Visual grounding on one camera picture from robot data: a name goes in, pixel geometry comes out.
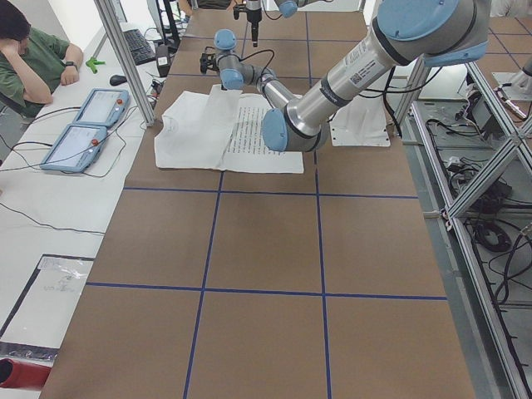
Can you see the upper blue teach pendant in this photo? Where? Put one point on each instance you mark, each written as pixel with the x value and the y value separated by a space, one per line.
pixel 103 107

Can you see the seated person green shirt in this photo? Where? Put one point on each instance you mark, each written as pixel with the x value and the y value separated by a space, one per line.
pixel 33 63

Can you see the black keyboard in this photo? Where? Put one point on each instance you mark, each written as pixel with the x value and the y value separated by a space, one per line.
pixel 140 49

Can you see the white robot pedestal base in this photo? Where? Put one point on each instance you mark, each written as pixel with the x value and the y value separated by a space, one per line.
pixel 365 121

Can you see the aluminium frame post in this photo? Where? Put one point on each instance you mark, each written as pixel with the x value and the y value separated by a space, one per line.
pixel 114 32

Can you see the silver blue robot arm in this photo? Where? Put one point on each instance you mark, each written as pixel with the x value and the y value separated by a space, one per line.
pixel 443 33
pixel 288 8

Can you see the aluminium frame rail structure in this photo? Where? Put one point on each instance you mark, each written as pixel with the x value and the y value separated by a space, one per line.
pixel 471 155

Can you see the clear plastic document sleeve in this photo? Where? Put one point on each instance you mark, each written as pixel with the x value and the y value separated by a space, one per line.
pixel 37 323

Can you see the lower blue teach pendant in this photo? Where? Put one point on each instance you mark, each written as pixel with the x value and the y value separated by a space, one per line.
pixel 75 149

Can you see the green plastic tool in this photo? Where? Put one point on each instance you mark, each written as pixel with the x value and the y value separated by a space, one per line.
pixel 93 64

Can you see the white long-sleeve printed shirt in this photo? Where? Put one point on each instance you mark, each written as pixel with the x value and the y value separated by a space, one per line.
pixel 220 131

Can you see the black computer mouse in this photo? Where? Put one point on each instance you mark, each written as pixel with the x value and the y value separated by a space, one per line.
pixel 117 80

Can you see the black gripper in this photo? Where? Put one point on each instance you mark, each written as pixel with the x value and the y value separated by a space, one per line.
pixel 253 17
pixel 206 63

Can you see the blue teach pendant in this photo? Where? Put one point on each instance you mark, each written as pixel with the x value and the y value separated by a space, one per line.
pixel 103 107
pixel 75 149

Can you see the red cylinder object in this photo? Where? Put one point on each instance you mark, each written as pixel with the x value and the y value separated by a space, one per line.
pixel 24 375

